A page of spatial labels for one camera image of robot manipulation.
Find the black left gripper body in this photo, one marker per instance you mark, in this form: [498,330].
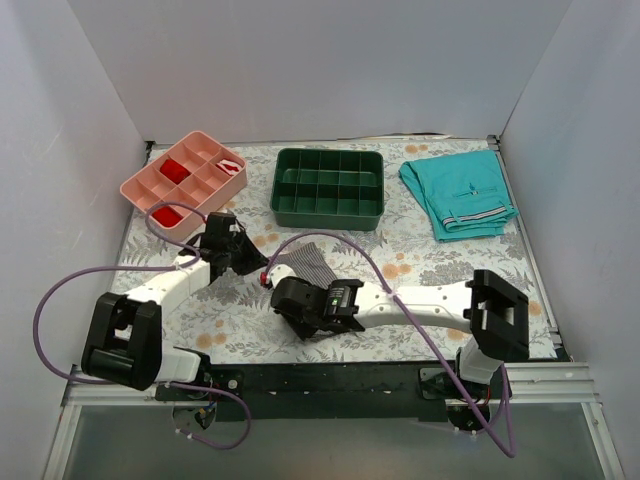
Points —
[239,252]

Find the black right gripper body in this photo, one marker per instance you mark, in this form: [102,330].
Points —
[298,323]

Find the grey striped underwear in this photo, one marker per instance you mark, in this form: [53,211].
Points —
[308,263]

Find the teal shorts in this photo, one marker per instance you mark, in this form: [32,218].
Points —
[465,195]

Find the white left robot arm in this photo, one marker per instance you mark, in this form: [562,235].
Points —
[125,343]

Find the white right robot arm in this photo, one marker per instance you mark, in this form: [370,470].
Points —
[488,308]

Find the red rolled cloth lower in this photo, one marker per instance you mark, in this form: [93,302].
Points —
[166,216]

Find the floral table cloth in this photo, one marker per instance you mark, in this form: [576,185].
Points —
[232,322]

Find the pink divided storage box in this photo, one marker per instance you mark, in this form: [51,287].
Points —
[197,175]

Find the red white rolled cloth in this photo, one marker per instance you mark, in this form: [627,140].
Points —
[229,167]

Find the red rolled cloth upper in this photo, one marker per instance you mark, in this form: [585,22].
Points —
[174,171]

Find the green divided storage box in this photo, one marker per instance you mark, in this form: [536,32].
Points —
[328,189]

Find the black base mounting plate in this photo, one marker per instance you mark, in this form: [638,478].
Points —
[418,390]

